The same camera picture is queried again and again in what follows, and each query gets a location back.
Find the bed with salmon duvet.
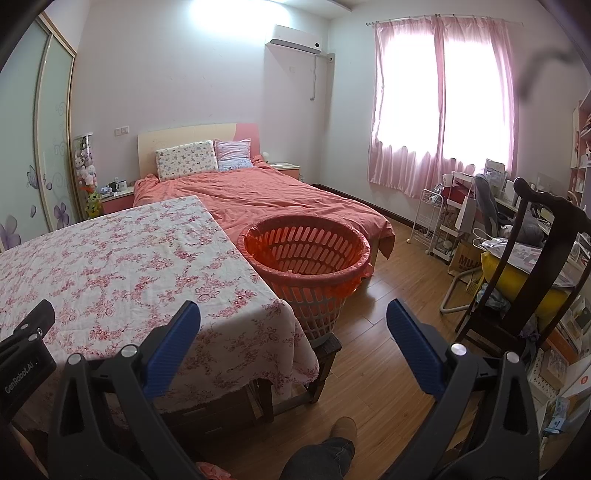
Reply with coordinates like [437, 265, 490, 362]
[132, 159, 395, 259]

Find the white storage trolley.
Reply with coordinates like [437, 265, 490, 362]
[434, 171, 478, 266]

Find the white wire rack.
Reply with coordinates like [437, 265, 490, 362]
[410, 184, 445, 257]

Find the clear tube of plush toys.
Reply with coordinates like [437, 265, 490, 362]
[74, 133, 102, 220]

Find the pink curtain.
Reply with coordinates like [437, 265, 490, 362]
[368, 17, 520, 199]

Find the wooden table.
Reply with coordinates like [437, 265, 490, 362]
[157, 383, 259, 439]

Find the dark wooden chair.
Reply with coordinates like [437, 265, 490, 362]
[455, 178, 591, 358]

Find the yellow cushion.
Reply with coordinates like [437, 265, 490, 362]
[480, 251, 575, 317]

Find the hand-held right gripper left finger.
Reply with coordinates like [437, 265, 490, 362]
[47, 300, 204, 480]

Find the table with floral cloth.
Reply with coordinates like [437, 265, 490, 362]
[0, 195, 320, 430]

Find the brown paper bag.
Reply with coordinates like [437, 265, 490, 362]
[450, 240, 483, 278]

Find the grey desk chair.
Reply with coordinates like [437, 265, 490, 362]
[470, 174, 504, 234]

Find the pink striped pillow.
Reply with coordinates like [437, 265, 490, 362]
[213, 138, 254, 172]

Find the grey metal tube frame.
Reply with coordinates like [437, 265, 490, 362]
[438, 268, 476, 315]

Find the pile of storage boxes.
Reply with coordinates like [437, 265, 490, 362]
[526, 277, 591, 439]

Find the air conditioner pipe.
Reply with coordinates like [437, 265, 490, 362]
[308, 53, 335, 101]

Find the wardrobe with purple flower doors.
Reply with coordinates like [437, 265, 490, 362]
[0, 11, 77, 252]

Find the white floral pillow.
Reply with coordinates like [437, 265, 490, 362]
[154, 141, 220, 181]

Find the orange plastic laundry basket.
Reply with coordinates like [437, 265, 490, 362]
[238, 213, 372, 348]

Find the white bookshelf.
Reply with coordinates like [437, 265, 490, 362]
[568, 90, 591, 204]

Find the beige and pink headboard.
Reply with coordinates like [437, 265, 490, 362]
[137, 122, 262, 181]

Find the pink bedside table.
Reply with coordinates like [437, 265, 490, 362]
[99, 185, 136, 215]
[267, 162, 302, 182]

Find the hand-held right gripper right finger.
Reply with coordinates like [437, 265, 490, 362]
[385, 299, 542, 480]

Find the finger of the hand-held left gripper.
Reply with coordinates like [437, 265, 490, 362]
[0, 299, 57, 418]

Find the person's leg in dark jeans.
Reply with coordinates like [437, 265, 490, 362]
[281, 436, 356, 480]

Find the dark wooden stool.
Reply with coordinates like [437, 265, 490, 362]
[256, 333, 343, 418]

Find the brown boot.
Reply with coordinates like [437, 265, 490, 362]
[330, 416, 357, 445]

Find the white air conditioner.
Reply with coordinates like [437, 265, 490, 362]
[265, 24, 336, 58]

